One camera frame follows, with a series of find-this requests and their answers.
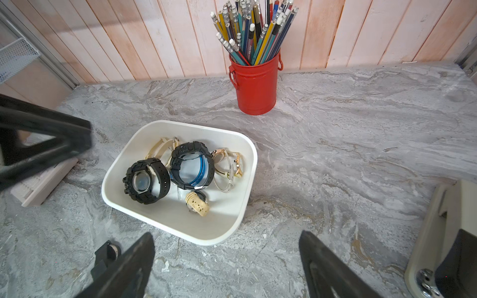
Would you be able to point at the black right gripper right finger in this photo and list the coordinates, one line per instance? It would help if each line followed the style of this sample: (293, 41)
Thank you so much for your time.
(326, 275)

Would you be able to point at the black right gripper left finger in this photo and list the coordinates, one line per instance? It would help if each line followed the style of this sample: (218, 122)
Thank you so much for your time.
(128, 276)

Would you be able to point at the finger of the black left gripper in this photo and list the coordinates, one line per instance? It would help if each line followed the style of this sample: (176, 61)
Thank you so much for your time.
(70, 137)

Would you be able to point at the black watch with keychain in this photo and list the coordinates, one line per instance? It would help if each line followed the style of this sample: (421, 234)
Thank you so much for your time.
(106, 255)

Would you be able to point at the black digital watch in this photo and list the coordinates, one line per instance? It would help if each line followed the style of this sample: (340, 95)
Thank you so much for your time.
(179, 154)
(139, 181)

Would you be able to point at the blue translucent plastic watch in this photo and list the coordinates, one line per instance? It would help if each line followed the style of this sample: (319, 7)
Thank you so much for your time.
(193, 169)

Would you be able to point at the cream silicone watch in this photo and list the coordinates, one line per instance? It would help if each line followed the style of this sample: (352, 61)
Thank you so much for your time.
(163, 149)

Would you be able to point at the gold bracelet watch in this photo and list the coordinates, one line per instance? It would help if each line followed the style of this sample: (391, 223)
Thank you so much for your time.
(234, 160)

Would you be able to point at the small beige strap watch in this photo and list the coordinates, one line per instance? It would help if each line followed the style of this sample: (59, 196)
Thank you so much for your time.
(224, 178)

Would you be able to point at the white plastic storage box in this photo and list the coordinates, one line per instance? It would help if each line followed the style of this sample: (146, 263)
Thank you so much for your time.
(171, 214)

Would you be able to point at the black and cream utility knife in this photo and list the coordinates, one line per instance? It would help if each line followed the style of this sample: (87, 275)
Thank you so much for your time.
(443, 263)

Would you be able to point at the red metal pencil bucket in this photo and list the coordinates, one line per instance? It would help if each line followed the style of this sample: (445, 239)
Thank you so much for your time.
(256, 86)

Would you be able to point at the bundle of coloured pencils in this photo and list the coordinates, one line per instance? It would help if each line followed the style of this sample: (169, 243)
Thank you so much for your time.
(252, 33)

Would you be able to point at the white wire mesh shelf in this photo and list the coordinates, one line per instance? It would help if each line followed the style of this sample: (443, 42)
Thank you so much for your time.
(15, 57)

